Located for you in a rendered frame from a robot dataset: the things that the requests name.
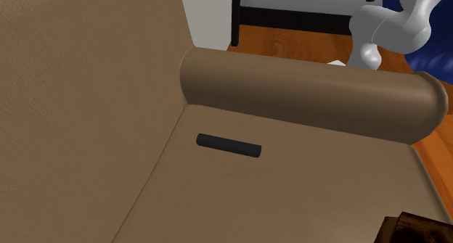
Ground black remote control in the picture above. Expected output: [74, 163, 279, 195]
[195, 133, 263, 159]

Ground black framed white table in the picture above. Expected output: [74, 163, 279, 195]
[230, 0, 384, 48]

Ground brown sofa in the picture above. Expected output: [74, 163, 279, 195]
[0, 0, 449, 243]

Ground dark wooden box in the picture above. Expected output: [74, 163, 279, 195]
[373, 210, 453, 243]

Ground blue rug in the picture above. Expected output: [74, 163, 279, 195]
[379, 0, 453, 83]

